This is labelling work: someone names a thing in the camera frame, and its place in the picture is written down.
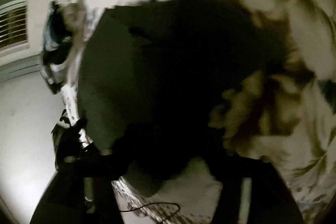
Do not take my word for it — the black cable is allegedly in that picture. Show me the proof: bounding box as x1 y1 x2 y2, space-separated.
118 202 181 224

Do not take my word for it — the narrow grey-green curtain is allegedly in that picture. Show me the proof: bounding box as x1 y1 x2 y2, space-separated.
0 55 42 83

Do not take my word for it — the folded striped clothes stack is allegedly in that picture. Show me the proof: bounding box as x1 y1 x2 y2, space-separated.
39 0 76 94

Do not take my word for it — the dark striped sweater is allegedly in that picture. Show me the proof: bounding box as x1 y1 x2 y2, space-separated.
77 0 289 198

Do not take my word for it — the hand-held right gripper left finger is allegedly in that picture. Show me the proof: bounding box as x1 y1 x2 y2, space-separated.
29 139 128 224

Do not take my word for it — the floral bed blanket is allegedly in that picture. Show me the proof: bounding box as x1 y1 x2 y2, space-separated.
62 0 336 224

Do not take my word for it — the window with metal grille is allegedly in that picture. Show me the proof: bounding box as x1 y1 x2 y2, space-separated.
0 0 30 56

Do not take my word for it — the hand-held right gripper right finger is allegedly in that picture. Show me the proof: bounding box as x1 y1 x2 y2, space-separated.
209 153 304 224

